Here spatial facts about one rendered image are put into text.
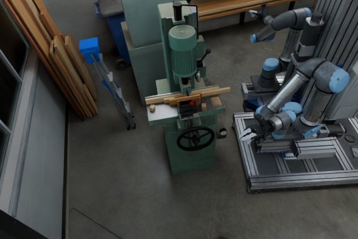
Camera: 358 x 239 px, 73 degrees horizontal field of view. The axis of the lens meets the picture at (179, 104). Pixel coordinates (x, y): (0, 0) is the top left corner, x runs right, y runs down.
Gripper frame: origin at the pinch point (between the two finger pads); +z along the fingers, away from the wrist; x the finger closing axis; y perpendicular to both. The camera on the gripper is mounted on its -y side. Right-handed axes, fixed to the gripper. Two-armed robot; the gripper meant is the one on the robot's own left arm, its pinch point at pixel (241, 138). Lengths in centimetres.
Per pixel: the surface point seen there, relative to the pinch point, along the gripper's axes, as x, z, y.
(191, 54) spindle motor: 58, -5, -22
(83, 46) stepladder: 149, 53, -13
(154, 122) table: 67, 28, 28
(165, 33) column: 86, -1, -29
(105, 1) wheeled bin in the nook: 280, 2, -10
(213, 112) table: 53, -17, 30
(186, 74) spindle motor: 61, -1, -7
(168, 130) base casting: 66, 19, 40
